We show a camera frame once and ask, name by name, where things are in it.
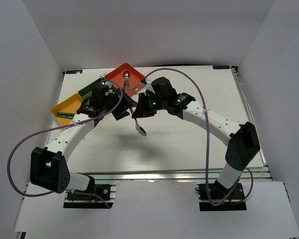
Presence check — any blue table label sticker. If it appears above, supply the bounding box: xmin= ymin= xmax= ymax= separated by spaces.
xmin=212 ymin=65 xmax=230 ymax=70

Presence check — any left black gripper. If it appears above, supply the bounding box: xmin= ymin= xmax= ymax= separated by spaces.
xmin=102 ymin=87 xmax=138 ymax=120

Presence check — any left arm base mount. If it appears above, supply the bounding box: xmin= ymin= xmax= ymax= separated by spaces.
xmin=63 ymin=183 xmax=116 ymax=209

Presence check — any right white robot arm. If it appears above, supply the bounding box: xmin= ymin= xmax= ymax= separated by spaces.
xmin=132 ymin=77 xmax=261 ymax=199

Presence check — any pink handled spoon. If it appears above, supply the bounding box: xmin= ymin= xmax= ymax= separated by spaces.
xmin=130 ymin=108 xmax=147 ymax=136

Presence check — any aluminium table frame rail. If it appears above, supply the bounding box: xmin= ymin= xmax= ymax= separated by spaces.
xmin=89 ymin=167 xmax=272 ymax=182

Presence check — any green handled spoon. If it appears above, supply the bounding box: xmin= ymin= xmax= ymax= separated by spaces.
xmin=125 ymin=78 xmax=130 ymax=90

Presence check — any yellow tray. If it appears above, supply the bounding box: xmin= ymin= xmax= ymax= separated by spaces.
xmin=50 ymin=93 xmax=83 ymax=126

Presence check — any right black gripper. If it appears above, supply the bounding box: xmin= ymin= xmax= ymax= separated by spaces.
xmin=133 ymin=93 xmax=167 ymax=119

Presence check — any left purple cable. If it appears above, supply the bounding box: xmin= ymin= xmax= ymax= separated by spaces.
xmin=6 ymin=79 xmax=123 ymax=207

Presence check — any red tray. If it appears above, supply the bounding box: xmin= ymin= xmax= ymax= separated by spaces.
xmin=105 ymin=63 xmax=144 ymax=97

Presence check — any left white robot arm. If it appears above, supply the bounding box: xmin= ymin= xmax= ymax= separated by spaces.
xmin=30 ymin=84 xmax=137 ymax=199

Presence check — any green tray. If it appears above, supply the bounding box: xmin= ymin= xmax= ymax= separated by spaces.
xmin=78 ymin=77 xmax=105 ymax=100

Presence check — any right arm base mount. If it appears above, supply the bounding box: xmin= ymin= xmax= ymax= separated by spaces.
xmin=194 ymin=183 xmax=247 ymax=212

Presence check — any green handled knife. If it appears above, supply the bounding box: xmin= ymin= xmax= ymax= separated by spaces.
xmin=55 ymin=114 xmax=74 ymax=119

